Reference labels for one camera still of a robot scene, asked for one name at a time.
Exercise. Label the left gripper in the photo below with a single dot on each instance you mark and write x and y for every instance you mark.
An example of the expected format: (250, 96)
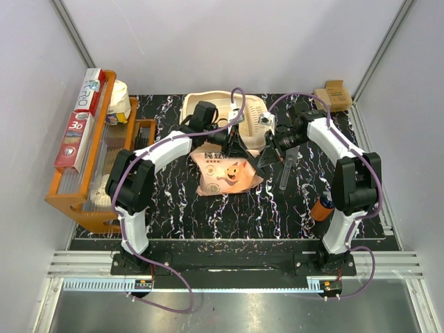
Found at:
(234, 145)

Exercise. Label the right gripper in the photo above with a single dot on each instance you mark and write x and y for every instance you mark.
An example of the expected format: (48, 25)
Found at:
(271, 155)

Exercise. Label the clear plastic scoop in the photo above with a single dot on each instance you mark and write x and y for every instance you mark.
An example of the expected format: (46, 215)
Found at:
(291, 159)

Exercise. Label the cream plastic litter box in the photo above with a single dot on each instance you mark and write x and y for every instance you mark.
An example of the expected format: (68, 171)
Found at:
(251, 131)

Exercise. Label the pink cat litter bag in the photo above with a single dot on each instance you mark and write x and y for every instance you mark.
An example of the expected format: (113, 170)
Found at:
(221, 175)

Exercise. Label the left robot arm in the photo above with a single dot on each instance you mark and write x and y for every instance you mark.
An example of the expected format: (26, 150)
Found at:
(132, 178)

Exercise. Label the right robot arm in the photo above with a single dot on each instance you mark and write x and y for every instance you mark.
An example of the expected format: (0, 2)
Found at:
(355, 191)

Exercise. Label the brown cardboard box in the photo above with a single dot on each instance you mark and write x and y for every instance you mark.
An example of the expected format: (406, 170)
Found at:
(335, 95)

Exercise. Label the red white toothpaste box upper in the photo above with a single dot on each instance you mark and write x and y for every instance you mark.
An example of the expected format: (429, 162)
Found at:
(90, 91)

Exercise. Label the red 3D toothpaste box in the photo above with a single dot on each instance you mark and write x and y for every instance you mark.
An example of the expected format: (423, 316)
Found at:
(74, 142)

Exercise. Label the orange bottle with white cap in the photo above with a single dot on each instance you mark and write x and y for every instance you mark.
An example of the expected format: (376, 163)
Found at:
(322, 208)

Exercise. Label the black marble pattern mat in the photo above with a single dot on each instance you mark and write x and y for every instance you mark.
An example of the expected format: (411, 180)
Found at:
(176, 211)

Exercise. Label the orange wooden tray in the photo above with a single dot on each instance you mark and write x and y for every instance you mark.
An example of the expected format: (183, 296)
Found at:
(69, 191)

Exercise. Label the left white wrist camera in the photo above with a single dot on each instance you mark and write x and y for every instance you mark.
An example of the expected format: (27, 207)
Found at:
(235, 117)

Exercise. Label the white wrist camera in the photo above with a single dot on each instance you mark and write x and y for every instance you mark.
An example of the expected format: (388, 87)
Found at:
(267, 121)
(235, 117)

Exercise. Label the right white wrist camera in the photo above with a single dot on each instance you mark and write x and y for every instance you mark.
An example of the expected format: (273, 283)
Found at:
(267, 121)

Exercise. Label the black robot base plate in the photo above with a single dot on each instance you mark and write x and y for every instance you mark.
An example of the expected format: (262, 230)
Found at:
(290, 256)

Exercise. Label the aluminium rail frame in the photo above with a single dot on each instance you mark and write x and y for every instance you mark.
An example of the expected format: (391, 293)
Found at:
(82, 296)

